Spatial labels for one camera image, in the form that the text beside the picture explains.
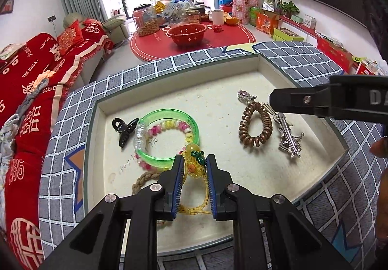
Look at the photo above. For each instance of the clear jar of nuts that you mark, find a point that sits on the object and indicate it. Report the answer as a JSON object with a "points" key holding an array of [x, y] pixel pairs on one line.
{"points": [[147, 23]]}

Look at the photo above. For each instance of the orange gift box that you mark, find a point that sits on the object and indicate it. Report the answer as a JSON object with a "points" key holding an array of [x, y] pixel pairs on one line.
{"points": [[266, 25]]}

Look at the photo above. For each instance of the grey checked cloth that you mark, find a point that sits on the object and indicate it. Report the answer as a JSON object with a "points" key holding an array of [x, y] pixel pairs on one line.
{"points": [[75, 112]]}

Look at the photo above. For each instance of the white cup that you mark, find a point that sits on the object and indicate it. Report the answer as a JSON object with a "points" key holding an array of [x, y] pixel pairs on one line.
{"points": [[217, 17]]}

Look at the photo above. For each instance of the red patterned gift box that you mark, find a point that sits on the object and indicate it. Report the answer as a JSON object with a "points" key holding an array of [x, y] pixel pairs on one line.
{"points": [[245, 0]]}

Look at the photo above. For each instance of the yellow-green box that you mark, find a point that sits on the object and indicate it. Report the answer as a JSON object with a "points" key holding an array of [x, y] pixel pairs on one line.
{"points": [[288, 36]]}

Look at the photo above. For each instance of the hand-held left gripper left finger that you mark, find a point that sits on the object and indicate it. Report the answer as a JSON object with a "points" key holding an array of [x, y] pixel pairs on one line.
{"points": [[178, 185]]}

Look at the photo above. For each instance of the white shallow tray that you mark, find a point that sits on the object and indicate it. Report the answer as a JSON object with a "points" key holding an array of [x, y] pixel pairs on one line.
{"points": [[218, 124]]}

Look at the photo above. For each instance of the small white desk calendar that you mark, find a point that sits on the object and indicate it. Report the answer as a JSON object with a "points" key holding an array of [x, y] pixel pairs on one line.
{"points": [[309, 20]]}

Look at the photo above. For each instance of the small jar with tan lid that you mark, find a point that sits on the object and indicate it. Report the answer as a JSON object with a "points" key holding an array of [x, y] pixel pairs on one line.
{"points": [[193, 16]]}

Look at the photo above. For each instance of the grey twisted garment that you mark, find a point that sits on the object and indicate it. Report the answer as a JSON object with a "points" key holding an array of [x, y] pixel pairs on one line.
{"points": [[33, 97]]}

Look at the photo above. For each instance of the red low cabinet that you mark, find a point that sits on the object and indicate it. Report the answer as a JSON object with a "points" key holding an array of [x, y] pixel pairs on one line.
{"points": [[330, 48]]}

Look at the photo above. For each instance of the light floral cloth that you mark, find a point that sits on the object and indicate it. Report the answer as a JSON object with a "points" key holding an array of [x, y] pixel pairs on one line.
{"points": [[6, 136]]}

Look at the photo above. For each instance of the red plastic colander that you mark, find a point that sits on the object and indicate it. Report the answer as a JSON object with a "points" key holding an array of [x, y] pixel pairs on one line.
{"points": [[186, 35]]}

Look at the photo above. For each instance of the potted green plant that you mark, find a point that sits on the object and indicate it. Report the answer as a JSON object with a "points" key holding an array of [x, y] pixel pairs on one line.
{"points": [[288, 8]]}

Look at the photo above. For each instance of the black hair claw clip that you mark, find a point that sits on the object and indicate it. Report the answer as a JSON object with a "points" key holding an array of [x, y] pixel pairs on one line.
{"points": [[124, 136]]}

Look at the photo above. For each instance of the sofa with red cover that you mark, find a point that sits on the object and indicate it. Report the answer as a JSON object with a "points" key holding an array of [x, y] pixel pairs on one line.
{"points": [[30, 57]]}

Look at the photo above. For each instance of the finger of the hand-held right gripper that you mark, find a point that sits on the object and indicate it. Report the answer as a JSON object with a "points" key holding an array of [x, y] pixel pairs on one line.
{"points": [[297, 100]]}

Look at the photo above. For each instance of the person's right hand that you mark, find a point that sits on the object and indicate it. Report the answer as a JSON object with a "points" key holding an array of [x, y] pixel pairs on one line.
{"points": [[381, 147]]}

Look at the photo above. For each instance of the round table with red cloth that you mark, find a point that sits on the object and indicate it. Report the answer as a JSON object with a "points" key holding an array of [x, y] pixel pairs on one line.
{"points": [[236, 38]]}

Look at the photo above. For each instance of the pale green box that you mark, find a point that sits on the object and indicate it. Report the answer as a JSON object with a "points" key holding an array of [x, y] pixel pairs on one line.
{"points": [[297, 18]]}

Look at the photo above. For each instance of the small brown framed picture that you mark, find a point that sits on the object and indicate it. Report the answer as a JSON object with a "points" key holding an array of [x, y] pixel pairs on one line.
{"points": [[6, 5]]}

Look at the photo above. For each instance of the small red candy box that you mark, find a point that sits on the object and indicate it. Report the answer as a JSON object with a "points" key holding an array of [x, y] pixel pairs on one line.
{"points": [[217, 28]]}

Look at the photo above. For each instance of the red cushion with gold pattern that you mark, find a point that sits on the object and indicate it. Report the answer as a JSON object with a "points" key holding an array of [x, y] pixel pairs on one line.
{"points": [[70, 39]]}

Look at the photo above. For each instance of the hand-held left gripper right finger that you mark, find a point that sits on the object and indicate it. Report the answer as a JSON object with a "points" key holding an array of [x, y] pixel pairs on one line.
{"points": [[211, 185]]}

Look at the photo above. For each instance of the green translucent bangle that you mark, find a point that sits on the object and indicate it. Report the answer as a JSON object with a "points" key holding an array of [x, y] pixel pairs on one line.
{"points": [[165, 113]]}

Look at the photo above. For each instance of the pile of snack packets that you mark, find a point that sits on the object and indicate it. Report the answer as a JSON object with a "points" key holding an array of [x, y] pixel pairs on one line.
{"points": [[177, 6]]}

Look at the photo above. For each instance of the beige armchair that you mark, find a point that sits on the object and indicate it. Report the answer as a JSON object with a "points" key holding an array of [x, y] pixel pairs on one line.
{"points": [[116, 27]]}

